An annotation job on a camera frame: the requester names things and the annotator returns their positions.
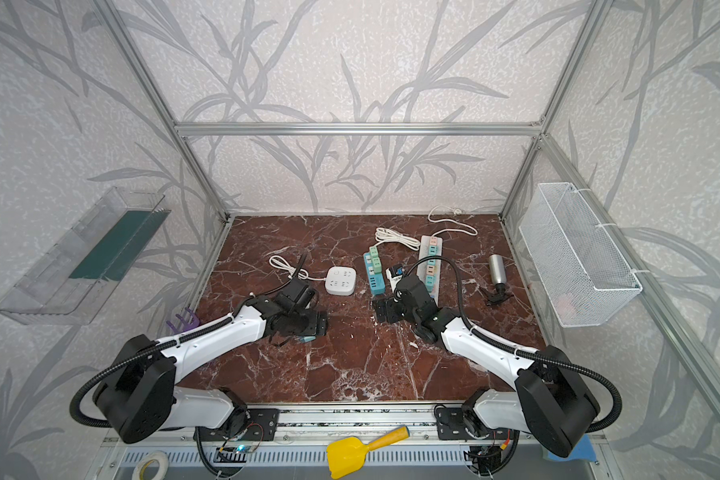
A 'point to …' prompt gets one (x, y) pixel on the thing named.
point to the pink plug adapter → (434, 241)
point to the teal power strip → (375, 279)
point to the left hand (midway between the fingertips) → (320, 317)
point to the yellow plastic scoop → (347, 455)
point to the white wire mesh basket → (579, 275)
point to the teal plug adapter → (307, 339)
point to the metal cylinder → (498, 270)
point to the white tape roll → (162, 459)
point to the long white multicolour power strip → (429, 270)
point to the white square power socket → (340, 281)
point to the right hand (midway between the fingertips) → (387, 289)
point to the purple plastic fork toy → (194, 322)
